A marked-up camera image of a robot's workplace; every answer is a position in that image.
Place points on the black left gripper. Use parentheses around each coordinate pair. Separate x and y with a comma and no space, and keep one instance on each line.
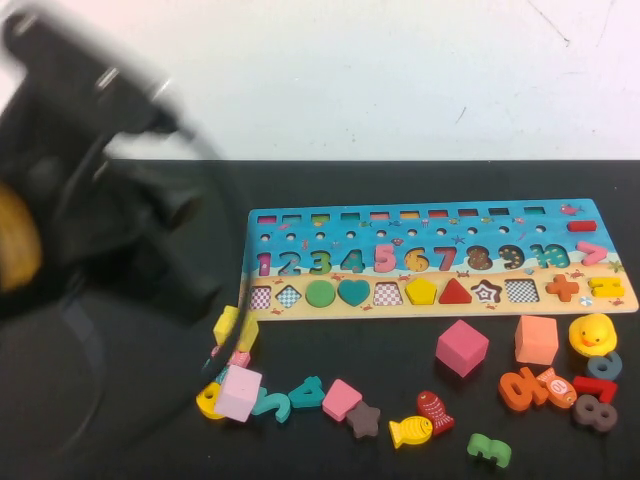
(145,235)

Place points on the yellow pentagon piece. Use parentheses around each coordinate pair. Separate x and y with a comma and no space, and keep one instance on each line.
(421,291)

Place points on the pink number one piece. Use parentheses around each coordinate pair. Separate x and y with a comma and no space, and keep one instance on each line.
(263,263)

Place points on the green circle piece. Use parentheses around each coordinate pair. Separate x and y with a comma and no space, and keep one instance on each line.
(320,293)

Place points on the yellow number six piece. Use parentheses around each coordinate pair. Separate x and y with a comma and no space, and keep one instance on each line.
(204,401)

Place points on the teal heart piece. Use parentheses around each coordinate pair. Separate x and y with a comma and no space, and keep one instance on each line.
(354,292)

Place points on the teal number four piece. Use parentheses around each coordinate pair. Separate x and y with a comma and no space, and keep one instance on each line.
(307,392)

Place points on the pink number five piece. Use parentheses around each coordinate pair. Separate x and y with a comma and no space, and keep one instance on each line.
(384,257)

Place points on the brown star piece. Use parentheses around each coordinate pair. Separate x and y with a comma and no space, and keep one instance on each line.
(363,420)

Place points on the colourful wooden puzzle board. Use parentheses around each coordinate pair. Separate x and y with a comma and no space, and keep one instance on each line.
(450,235)

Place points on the red triangle piece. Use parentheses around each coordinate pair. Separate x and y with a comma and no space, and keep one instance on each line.
(455,294)

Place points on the orange number ten piece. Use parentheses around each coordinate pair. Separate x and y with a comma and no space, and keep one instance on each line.
(515,391)

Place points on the green number three piece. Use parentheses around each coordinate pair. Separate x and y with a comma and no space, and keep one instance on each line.
(487,448)

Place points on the orange plus sign piece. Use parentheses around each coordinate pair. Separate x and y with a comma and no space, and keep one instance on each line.
(561,288)

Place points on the red minus sign piece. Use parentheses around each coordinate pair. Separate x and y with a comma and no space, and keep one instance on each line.
(581,226)

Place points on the pink greater-than sign piece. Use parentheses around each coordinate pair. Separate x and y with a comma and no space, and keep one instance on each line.
(600,253)

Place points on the yellow equals sign piece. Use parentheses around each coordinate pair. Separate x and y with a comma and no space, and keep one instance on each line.
(605,286)

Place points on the red number seven piece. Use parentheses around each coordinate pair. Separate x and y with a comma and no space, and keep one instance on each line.
(595,386)

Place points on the brown number eight piece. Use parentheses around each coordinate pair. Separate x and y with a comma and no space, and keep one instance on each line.
(594,412)

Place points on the blue-grey number nine piece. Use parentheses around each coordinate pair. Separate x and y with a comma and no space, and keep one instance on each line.
(609,369)

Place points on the yellow cube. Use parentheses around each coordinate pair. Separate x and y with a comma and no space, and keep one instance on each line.
(226,325)

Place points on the pink wooden fish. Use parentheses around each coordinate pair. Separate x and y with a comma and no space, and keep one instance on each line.
(242,359)

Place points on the light pink cube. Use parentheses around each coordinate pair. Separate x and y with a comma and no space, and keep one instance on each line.
(239,392)

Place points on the yellow wooden fish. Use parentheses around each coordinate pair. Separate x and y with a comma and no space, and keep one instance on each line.
(411,431)

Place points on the magenta cube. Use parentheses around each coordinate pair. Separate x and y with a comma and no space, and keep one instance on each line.
(461,347)

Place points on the red wooden fish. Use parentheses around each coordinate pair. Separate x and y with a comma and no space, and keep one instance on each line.
(434,411)

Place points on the salmon cube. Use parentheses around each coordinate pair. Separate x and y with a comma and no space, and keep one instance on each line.
(536,340)

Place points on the orange wooden fish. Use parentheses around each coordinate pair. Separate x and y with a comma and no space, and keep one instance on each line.
(557,387)

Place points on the yellow rubber duck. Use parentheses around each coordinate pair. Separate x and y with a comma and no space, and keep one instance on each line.
(592,334)

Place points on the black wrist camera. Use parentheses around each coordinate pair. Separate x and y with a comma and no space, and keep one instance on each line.
(80,70)

